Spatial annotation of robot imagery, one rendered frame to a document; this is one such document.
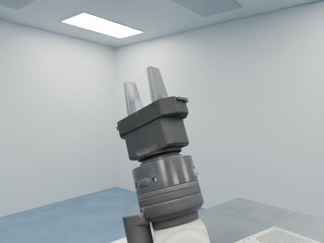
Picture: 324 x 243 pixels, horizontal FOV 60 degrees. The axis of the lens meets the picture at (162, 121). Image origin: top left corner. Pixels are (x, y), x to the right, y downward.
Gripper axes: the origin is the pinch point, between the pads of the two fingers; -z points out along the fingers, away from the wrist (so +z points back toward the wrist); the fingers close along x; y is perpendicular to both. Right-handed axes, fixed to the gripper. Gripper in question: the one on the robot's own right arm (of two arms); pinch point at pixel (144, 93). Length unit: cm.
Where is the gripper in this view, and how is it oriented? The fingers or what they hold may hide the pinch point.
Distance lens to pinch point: 43.3
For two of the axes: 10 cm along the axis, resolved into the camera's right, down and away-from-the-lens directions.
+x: -7.1, 3.4, 6.1
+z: 2.4, 9.4, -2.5
